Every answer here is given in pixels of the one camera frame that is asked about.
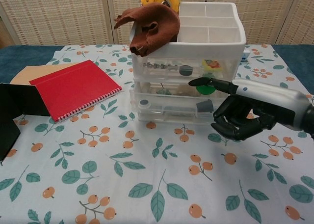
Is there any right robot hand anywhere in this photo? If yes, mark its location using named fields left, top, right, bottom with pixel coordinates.
left=188, top=78, right=309, bottom=141

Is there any green ball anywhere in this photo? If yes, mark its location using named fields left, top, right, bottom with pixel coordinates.
left=196, top=85, right=216, bottom=97

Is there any clear deep plastic drawer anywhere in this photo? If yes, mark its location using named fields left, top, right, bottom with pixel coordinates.
left=129, top=90, right=230, bottom=123

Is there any white plastic drawer organizer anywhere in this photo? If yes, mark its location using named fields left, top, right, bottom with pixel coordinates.
left=129, top=1, right=247, bottom=124

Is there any clear drawer with screws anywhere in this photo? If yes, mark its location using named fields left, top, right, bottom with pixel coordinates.
left=133, top=56, right=240, bottom=81

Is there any clear shallow plastic drawer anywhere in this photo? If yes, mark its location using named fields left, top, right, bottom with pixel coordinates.
left=133, top=80, right=236, bottom=99

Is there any grey plastic cup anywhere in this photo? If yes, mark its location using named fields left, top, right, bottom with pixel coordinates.
left=196, top=98, right=214, bottom=113

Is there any yellow cartoon sticker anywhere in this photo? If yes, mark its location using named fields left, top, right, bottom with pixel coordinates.
left=201, top=58, right=221, bottom=70

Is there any dark grey round knob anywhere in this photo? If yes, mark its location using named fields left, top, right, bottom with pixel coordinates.
left=179, top=65, right=194, bottom=76

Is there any small green leaf ornament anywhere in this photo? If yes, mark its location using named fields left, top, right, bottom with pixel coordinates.
left=157, top=83, right=172, bottom=96

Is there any row of metal screws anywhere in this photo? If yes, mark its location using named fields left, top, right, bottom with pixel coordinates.
left=142, top=61, right=179, bottom=71

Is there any brown cloth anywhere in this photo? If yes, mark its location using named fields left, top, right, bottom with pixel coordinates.
left=113, top=2, right=181, bottom=57

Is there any floral printed tablecloth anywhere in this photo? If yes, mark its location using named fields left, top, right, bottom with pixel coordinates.
left=0, top=44, right=314, bottom=224

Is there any red spiral notebook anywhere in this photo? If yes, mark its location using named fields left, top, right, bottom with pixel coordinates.
left=29, top=59, right=123, bottom=124

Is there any woven folding screen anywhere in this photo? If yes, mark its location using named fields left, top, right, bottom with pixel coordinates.
left=0, top=0, right=314, bottom=47

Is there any tan paper envelope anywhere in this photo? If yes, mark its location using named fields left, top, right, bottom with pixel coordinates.
left=9, top=63, right=79, bottom=86

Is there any white ring with grey core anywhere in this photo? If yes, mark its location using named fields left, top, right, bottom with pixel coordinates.
left=137, top=99, right=152, bottom=111

